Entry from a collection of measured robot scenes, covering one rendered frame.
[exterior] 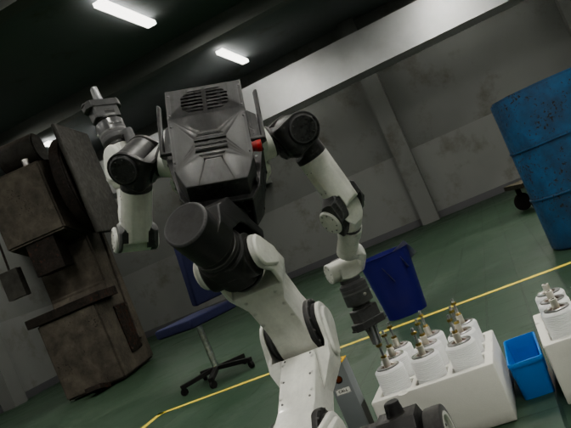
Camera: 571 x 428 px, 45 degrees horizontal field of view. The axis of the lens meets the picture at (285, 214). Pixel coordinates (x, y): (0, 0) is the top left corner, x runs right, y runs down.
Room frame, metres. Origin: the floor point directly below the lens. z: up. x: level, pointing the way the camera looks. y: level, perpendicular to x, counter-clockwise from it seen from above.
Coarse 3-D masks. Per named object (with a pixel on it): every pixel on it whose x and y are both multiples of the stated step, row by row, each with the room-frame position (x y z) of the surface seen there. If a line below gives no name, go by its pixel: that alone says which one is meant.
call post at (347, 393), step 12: (348, 372) 2.25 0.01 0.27; (336, 384) 2.24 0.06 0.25; (348, 384) 2.23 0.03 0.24; (336, 396) 2.25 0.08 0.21; (348, 396) 2.24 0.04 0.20; (360, 396) 2.27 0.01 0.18; (348, 408) 2.24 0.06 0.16; (360, 408) 2.23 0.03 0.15; (348, 420) 2.25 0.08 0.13; (360, 420) 2.23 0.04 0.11; (372, 420) 2.28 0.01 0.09
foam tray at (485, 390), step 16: (496, 352) 2.21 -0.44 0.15; (448, 368) 2.18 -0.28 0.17; (480, 368) 2.03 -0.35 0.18; (496, 368) 2.05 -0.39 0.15; (416, 384) 2.14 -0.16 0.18; (432, 384) 2.07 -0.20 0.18; (448, 384) 2.06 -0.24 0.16; (464, 384) 2.04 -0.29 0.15; (480, 384) 2.03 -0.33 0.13; (496, 384) 2.02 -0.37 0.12; (512, 384) 2.28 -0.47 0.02; (384, 400) 2.12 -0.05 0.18; (400, 400) 2.10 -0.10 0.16; (416, 400) 2.09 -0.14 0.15; (432, 400) 2.08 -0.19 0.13; (448, 400) 2.06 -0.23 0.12; (464, 400) 2.05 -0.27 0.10; (480, 400) 2.04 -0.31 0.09; (496, 400) 2.02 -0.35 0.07; (512, 400) 2.09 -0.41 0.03; (464, 416) 2.06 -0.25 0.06; (480, 416) 2.04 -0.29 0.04; (496, 416) 2.03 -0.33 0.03; (512, 416) 2.02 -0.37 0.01
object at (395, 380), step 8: (392, 368) 2.14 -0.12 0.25; (400, 368) 2.15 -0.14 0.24; (376, 376) 2.17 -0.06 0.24; (384, 376) 2.14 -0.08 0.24; (392, 376) 2.13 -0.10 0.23; (400, 376) 2.14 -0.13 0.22; (408, 376) 2.16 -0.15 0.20; (384, 384) 2.15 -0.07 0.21; (392, 384) 2.13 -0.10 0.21; (400, 384) 2.13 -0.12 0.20; (408, 384) 2.15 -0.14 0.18; (384, 392) 2.16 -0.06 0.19; (392, 392) 2.14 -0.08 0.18
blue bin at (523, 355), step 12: (528, 336) 2.39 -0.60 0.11; (504, 348) 2.33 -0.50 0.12; (516, 348) 2.40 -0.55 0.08; (528, 348) 2.39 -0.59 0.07; (540, 348) 2.34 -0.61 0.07; (516, 360) 2.40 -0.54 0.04; (528, 360) 2.11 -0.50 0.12; (540, 360) 2.11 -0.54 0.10; (516, 372) 2.13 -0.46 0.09; (528, 372) 2.12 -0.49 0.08; (540, 372) 2.11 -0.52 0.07; (528, 384) 2.12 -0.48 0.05; (540, 384) 2.12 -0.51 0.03; (552, 384) 2.12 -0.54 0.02; (528, 396) 2.13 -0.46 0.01
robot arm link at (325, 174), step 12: (324, 156) 1.89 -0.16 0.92; (312, 168) 1.89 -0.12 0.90; (324, 168) 1.89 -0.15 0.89; (336, 168) 1.91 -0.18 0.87; (312, 180) 1.92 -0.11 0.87; (324, 180) 1.90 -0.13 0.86; (336, 180) 1.90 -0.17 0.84; (348, 180) 1.95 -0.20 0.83; (324, 192) 1.92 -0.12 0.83; (336, 192) 1.91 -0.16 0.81; (348, 192) 1.92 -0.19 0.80; (360, 192) 1.96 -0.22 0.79; (324, 204) 1.93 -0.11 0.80; (336, 204) 1.91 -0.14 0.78; (324, 216) 1.95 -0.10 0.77; (336, 216) 1.92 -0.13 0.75; (336, 228) 1.95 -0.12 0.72
